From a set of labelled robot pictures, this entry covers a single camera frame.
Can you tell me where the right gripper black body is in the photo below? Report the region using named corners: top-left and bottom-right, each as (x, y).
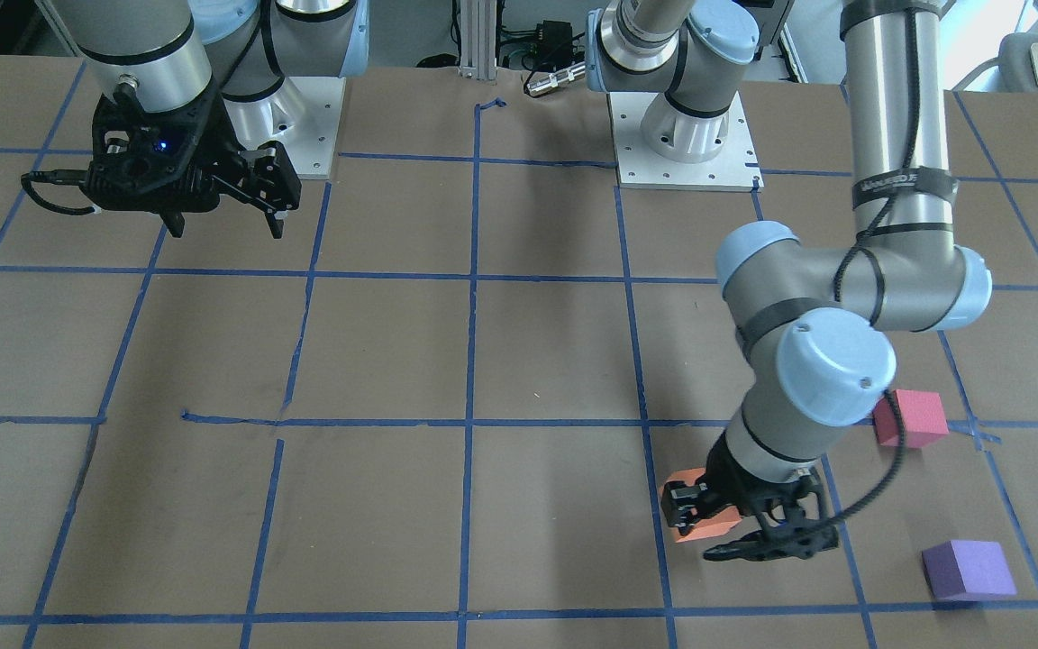
top-left (81, 90), bottom-right (249, 215)

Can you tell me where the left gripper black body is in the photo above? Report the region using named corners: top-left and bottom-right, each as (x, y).
top-left (705, 441), bottom-right (839, 555)

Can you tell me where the orange foam cube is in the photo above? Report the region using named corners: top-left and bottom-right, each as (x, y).
top-left (662, 468), bottom-right (742, 543)

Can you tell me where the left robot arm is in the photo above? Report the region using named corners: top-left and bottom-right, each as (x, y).
top-left (585, 1), bottom-right (992, 562)

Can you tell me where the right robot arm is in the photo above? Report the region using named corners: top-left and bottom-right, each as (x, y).
top-left (20, 1), bottom-right (370, 238)

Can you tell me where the red foam cube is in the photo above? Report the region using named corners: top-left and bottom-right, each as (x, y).
top-left (872, 389), bottom-right (949, 449)

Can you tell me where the purple foam cube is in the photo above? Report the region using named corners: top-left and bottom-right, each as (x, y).
top-left (920, 539), bottom-right (1017, 601)

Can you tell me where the metal connector plug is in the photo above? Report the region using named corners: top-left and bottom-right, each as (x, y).
top-left (523, 61), bottom-right (588, 98)

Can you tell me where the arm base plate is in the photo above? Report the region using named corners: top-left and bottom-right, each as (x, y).
top-left (225, 77), bottom-right (347, 180)
top-left (608, 92), bottom-right (765, 192)

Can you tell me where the aluminium frame post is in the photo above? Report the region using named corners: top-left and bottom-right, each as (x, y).
top-left (454, 0), bottom-right (501, 85)

